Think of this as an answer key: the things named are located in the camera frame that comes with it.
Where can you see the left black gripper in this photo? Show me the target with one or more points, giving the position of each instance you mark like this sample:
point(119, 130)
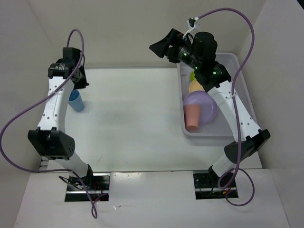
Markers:
point(84, 83)

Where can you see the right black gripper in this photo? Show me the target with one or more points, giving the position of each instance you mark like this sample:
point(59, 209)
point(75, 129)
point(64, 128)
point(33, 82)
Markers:
point(174, 38)

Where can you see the green plate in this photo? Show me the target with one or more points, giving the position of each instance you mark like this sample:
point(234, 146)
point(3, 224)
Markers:
point(192, 76)

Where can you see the blue cup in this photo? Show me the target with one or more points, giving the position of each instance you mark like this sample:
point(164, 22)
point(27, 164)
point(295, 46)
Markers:
point(75, 101)

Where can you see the orange plate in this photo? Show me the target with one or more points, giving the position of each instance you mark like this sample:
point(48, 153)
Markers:
point(195, 86)

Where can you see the red cup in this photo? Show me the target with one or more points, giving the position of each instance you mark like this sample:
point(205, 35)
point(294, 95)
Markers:
point(192, 117)

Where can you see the purple plate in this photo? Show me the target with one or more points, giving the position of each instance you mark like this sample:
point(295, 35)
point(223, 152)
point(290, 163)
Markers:
point(209, 107)

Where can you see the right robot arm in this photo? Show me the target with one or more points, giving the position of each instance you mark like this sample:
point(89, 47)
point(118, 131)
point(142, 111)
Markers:
point(248, 136)

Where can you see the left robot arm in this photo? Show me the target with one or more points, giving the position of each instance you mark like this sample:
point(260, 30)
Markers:
point(49, 138)

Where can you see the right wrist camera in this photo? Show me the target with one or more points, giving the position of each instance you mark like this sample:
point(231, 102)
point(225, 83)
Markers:
point(192, 25)

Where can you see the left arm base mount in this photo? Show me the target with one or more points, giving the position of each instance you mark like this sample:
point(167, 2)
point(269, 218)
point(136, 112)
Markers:
point(98, 189)

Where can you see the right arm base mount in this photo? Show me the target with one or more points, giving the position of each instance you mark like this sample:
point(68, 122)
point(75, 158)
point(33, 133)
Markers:
point(205, 189)

